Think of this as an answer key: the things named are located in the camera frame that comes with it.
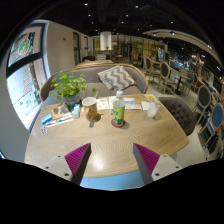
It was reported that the brown ceramic mug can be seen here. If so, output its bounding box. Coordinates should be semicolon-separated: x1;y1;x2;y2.
81;96;100;122

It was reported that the green-labelled clear drink bottle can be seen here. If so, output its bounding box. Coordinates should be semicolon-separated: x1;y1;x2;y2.
111;90;127;127

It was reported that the group of ceiling lights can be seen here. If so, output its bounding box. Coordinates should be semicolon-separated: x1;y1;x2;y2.
83;1;214;51

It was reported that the yellow square card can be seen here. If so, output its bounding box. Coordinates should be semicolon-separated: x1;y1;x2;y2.
144;94;157;102

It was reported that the white picture pamphlet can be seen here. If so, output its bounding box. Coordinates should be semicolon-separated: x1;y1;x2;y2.
96;97;111;111

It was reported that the grey tufted armchair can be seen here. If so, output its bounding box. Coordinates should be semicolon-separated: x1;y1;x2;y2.
158;95;198;137

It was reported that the group of dining chairs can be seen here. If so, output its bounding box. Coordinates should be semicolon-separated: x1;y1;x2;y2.
141;54;224;158

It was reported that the green potted plant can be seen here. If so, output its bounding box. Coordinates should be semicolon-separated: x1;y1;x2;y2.
49;69;99;111

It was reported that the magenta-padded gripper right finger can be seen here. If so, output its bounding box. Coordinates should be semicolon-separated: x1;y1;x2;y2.
132;143;183;186

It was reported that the grey chevron cushion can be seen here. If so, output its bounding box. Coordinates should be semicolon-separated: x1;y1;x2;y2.
97;64;137;93

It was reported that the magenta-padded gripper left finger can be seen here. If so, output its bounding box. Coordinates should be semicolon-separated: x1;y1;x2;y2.
42;143;92;186

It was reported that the dark framed decorated window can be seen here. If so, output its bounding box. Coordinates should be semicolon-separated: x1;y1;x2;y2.
4;23;51;133

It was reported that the blue and white box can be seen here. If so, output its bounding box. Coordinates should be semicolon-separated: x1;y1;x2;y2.
40;113;54;126

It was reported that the white round column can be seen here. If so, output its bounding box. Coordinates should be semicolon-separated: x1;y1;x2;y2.
99;31;113;52

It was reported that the grey curved sofa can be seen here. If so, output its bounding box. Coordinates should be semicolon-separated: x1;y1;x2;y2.
39;63;149;108

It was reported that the clear plastic cup with straw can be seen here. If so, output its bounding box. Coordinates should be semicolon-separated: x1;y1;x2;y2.
147;96;162;119

